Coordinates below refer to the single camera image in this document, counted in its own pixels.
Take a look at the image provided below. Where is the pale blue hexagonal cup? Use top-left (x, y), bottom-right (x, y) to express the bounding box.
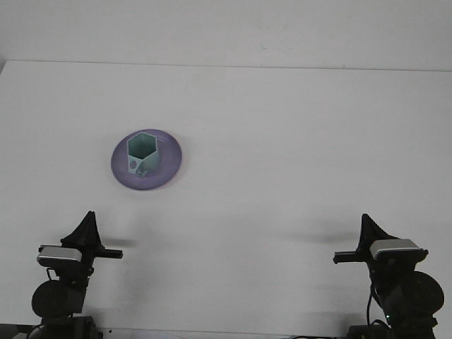
top-left (126, 131), bottom-right (161, 177)

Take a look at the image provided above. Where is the round lilac plate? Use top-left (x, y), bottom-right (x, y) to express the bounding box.
top-left (110, 127), bottom-right (184, 192)

